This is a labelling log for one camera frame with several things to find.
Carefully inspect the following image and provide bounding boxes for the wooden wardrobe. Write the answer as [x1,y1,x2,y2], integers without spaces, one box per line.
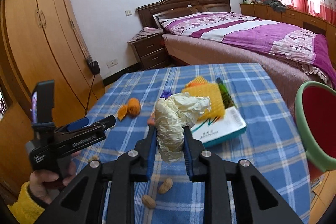
[1,0,104,202]

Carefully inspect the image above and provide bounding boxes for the peanut near gripper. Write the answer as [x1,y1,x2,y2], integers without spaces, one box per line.
[158,177,173,194]

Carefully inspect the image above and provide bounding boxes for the red bin with green rim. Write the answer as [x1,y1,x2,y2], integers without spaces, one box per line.
[294,81,335,181]

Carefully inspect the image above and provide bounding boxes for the purple floral quilt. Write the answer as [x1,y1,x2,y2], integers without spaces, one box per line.
[159,12,335,86]

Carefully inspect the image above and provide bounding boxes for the white paper ball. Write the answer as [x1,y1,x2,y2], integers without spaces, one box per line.
[154,92,211,164]

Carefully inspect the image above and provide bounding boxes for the peanut lower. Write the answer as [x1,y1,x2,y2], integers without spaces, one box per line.
[141,195,156,209]

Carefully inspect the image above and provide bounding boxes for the wooden low cabinet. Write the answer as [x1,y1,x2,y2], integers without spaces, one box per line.
[240,3,335,68]

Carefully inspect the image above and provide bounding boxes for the orange peel ball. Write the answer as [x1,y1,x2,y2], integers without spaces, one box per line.
[127,98,141,117]

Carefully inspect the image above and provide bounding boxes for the blue plaid tablecloth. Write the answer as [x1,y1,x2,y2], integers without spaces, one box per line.
[75,63,310,223]

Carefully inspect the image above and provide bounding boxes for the orange peel piece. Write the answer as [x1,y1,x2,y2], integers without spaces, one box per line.
[117,105,127,121]

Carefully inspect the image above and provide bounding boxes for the wooden bed with headboard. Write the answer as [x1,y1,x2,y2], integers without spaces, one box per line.
[137,0,335,110]

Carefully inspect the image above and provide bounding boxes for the cloth on nightstand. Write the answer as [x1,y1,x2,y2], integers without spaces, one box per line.
[128,27,163,43]

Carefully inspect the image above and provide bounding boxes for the left hand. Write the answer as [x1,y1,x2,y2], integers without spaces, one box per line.
[28,160,76,206]

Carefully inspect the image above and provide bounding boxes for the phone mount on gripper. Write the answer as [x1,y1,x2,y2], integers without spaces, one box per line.
[31,80,55,123]

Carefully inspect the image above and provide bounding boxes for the green snack wrapper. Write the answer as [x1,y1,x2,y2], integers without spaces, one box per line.
[216,77,235,108]

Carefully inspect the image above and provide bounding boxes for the purple small object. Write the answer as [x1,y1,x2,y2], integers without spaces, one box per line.
[160,91,172,99]

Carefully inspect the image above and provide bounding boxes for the dark clothes pile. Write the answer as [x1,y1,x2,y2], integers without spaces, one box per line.
[262,0,286,12]

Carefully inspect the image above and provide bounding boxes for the dark wooden nightstand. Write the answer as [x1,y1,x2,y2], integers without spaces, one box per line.
[129,34,169,70]

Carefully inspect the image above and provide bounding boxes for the black power plug cable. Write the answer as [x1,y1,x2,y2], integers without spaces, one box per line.
[85,57,101,114]

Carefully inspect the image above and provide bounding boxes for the yellow sleeve forearm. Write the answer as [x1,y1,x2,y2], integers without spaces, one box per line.
[7,182,46,223]

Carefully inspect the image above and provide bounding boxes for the yellow foam fruit net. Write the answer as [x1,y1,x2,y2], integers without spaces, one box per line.
[182,83,226,121]

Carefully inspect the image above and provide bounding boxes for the white teal cardboard box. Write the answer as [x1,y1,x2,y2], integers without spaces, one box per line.
[191,106,247,148]

